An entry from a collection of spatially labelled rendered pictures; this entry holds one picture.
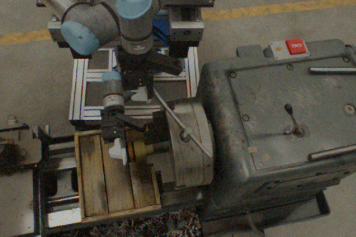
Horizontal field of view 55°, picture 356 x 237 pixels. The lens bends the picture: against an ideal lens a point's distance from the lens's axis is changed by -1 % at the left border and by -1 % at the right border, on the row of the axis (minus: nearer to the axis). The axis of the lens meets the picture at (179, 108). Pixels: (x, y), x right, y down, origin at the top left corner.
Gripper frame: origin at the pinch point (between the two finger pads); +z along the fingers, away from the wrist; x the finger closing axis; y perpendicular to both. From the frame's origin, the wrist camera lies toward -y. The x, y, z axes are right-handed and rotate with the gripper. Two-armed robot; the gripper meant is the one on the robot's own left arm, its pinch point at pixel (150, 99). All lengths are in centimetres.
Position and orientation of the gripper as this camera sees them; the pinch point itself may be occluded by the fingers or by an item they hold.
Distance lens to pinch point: 100.1
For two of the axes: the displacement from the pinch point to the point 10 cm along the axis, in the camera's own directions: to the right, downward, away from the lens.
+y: -9.8, 1.5, -1.5
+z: -0.2, 6.5, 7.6
